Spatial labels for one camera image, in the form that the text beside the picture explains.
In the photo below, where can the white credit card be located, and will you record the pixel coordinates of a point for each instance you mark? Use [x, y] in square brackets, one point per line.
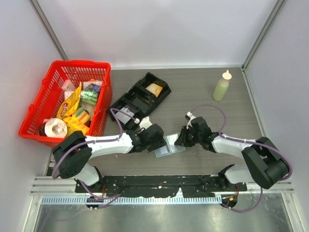
[170, 140]

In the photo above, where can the aluminium front rail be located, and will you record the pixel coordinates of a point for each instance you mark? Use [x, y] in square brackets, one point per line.
[64, 191]

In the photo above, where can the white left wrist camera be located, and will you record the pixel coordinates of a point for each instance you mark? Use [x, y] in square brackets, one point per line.
[145, 123]

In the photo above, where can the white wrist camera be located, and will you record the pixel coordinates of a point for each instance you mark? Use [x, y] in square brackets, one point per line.
[189, 117]
[145, 123]

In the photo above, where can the yellow snack bag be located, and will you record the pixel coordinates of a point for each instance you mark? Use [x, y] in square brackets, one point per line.
[71, 104]

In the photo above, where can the green squeeze bottle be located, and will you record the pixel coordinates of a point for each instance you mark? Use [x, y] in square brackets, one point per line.
[222, 86]

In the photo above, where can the red plastic shopping basket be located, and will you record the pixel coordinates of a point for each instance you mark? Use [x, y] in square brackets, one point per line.
[50, 97]

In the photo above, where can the black plastic organizer tray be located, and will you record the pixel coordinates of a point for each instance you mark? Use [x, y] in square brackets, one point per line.
[139, 100]

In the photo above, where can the white small packet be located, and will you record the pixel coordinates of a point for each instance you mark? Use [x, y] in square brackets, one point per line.
[68, 85]

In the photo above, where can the yellow cracker box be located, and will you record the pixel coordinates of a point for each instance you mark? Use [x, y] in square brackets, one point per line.
[73, 125]

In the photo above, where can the green yellow sponge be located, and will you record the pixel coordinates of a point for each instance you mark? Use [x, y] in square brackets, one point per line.
[81, 115]

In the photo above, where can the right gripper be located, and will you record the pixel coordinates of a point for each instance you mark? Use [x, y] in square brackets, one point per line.
[182, 139]

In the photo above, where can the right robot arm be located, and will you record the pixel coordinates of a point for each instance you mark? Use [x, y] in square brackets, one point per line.
[263, 164]

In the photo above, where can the white card in tray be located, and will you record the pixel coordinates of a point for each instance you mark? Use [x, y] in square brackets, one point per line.
[124, 115]

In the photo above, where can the green sponge pack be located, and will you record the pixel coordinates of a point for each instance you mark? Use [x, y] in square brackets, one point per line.
[89, 97]

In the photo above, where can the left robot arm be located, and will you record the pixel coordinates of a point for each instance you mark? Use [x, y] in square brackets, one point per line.
[74, 152]

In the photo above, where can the toilet paper roll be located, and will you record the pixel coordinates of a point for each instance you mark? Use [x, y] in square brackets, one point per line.
[55, 128]

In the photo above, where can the green leather card holder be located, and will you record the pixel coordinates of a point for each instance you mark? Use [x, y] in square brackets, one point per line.
[161, 152]

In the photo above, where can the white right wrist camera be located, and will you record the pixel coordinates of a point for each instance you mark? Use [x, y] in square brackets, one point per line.
[189, 117]

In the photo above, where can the tan card in tray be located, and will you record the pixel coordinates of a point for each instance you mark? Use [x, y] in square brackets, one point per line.
[155, 89]

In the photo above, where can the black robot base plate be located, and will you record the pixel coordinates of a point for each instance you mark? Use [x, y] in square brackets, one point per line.
[163, 186]

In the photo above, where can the dark round can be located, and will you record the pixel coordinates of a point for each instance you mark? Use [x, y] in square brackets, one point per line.
[41, 130]

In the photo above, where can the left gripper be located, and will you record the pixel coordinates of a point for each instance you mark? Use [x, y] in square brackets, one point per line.
[160, 142]

